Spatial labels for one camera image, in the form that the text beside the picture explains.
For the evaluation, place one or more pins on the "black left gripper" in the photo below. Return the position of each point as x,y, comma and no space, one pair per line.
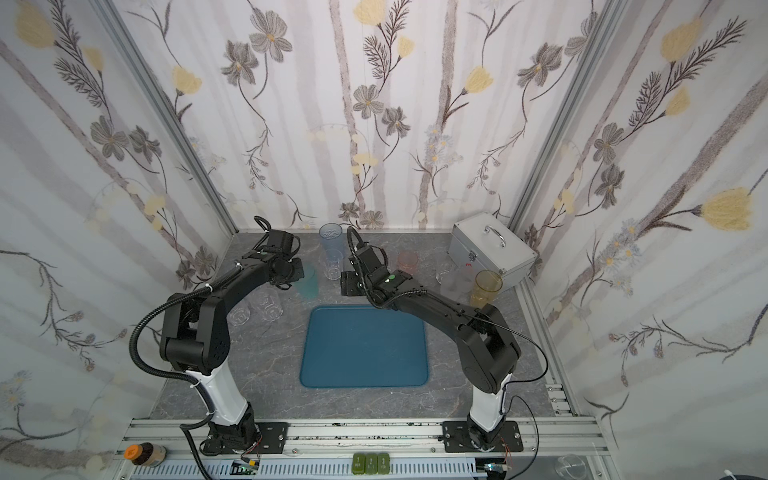
294,270

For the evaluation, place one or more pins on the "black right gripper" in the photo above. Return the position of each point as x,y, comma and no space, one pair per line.
349,283

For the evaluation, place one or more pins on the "teal transparent cup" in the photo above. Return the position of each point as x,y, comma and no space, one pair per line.
307,286

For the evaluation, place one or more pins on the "blue transparent tall cup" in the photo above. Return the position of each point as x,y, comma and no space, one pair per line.
332,240

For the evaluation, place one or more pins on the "yellow transparent cup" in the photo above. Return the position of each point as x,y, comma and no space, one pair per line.
487,285

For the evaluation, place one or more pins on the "clear faceted glass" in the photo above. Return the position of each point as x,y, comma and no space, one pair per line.
240,314
333,264
267,304
457,284

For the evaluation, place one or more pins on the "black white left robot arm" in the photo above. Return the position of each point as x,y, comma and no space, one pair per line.
196,341

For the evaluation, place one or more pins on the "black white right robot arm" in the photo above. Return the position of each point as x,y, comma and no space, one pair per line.
487,349

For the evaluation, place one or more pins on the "teal plastic tray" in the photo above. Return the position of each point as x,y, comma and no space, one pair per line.
358,346

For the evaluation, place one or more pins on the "pink transparent cup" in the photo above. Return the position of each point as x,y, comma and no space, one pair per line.
408,261

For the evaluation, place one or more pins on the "silver aluminium case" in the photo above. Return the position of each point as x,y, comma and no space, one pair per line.
485,243

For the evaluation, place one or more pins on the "green button box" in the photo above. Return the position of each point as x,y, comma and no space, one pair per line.
371,464

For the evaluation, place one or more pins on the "orange capped bottle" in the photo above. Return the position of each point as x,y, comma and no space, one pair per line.
145,454

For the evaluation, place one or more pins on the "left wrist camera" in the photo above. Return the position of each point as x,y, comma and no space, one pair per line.
278,242

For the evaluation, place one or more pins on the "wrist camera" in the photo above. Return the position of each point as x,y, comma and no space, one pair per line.
370,257
278,242

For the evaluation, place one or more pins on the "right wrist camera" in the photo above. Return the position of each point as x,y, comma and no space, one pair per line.
370,257

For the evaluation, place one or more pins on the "white perforated cable duct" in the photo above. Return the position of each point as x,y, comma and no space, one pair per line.
328,468

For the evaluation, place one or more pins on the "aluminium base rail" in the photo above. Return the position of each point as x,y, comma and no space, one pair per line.
337,438

